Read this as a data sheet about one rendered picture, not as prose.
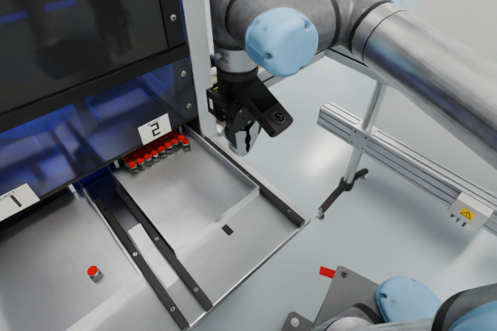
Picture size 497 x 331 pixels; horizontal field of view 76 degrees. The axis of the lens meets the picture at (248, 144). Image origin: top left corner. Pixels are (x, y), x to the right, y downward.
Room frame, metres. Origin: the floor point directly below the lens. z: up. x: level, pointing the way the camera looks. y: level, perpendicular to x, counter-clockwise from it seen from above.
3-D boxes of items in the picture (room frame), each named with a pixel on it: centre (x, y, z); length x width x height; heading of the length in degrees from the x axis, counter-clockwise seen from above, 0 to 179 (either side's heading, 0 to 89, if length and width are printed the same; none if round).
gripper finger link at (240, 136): (0.46, 0.03, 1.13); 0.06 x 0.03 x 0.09; 42
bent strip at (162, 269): (0.32, 0.21, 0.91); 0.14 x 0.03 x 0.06; 43
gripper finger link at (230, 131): (0.44, 0.02, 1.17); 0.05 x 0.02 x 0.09; 132
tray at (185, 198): (0.54, 0.18, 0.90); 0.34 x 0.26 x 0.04; 42
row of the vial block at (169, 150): (0.62, 0.26, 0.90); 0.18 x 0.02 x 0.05; 132
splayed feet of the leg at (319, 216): (1.14, -0.57, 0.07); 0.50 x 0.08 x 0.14; 132
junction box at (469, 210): (0.70, -0.87, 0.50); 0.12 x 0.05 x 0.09; 42
